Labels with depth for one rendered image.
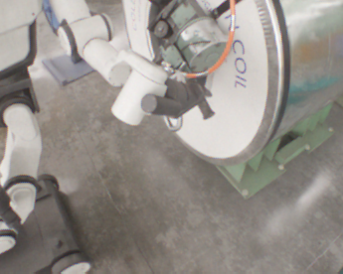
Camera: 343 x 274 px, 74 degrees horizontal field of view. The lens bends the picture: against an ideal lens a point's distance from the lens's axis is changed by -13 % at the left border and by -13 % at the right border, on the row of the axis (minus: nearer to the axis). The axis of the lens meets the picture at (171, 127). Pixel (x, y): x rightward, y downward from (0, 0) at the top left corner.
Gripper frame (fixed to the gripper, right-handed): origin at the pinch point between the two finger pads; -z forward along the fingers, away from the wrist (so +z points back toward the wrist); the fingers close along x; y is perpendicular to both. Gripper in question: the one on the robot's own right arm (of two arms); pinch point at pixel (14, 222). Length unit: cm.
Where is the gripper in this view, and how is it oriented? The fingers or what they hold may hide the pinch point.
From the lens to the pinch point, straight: 106.7
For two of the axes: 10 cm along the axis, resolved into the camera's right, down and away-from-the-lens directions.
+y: 5.6, -5.2, 6.4
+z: -0.9, -8.1, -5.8
